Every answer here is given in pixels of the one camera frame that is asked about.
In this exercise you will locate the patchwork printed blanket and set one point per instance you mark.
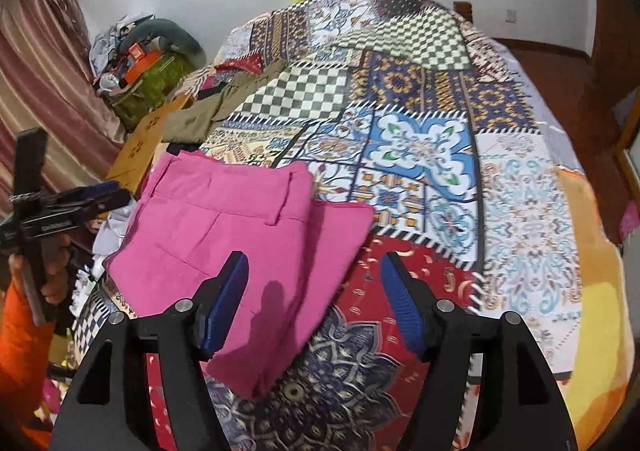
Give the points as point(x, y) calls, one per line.
point(425, 156)

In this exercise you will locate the person's left hand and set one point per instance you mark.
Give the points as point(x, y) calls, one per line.
point(57, 271)

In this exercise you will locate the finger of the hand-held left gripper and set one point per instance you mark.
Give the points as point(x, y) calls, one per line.
point(100, 189)
point(105, 203)

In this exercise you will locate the orange floral bed sheet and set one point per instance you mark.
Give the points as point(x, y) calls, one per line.
point(600, 306)

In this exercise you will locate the striped brown curtain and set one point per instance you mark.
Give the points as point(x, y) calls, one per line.
point(40, 71)

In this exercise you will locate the white wall socket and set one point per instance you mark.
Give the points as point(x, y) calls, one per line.
point(510, 14)

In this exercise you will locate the pink pants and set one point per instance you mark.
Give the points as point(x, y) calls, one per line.
point(225, 211)

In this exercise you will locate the pile of clothes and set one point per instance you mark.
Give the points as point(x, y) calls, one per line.
point(107, 43)

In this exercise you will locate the bamboo lap desk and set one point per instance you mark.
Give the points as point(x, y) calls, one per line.
point(145, 131)

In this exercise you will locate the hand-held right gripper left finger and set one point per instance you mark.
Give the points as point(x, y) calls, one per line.
point(227, 301)

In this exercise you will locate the orange box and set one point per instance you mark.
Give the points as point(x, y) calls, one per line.
point(139, 55)

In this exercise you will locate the green storage bag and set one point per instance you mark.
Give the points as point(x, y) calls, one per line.
point(155, 81)

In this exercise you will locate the wooden bedpost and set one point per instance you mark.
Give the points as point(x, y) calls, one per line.
point(462, 12)

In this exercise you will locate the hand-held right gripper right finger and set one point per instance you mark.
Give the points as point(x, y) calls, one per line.
point(400, 311)

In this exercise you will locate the olive pants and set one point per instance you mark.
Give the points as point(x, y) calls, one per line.
point(200, 116)

